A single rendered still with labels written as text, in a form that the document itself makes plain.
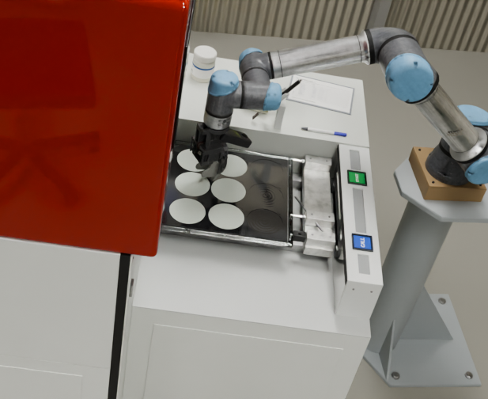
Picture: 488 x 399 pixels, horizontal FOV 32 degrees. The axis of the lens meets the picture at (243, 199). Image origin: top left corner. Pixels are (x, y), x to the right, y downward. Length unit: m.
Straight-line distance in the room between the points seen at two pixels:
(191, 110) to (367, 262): 0.73
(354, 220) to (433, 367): 1.13
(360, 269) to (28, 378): 0.87
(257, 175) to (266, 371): 0.57
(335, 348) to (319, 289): 0.17
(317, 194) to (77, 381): 0.89
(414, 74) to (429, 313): 1.29
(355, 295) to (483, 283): 1.58
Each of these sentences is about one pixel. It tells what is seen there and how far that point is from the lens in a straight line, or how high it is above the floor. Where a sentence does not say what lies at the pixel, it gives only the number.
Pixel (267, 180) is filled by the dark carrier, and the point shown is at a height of 0.90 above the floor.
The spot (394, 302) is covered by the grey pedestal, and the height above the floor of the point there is 0.31.
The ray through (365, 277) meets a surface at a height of 0.96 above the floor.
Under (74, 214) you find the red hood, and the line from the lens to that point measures 1.73.
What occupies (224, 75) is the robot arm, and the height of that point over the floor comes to 1.27.
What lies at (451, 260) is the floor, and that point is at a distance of 3.80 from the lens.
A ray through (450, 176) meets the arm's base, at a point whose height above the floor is 0.91.
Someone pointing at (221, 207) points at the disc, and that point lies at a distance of 2.39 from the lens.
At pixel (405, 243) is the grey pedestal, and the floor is 0.58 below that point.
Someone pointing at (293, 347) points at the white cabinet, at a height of 0.74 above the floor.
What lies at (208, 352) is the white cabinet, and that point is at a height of 0.67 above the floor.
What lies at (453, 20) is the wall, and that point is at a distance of 5.06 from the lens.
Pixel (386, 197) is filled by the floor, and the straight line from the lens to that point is 3.97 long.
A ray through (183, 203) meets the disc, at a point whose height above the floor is 0.90.
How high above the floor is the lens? 2.54
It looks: 42 degrees down
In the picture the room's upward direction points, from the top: 12 degrees clockwise
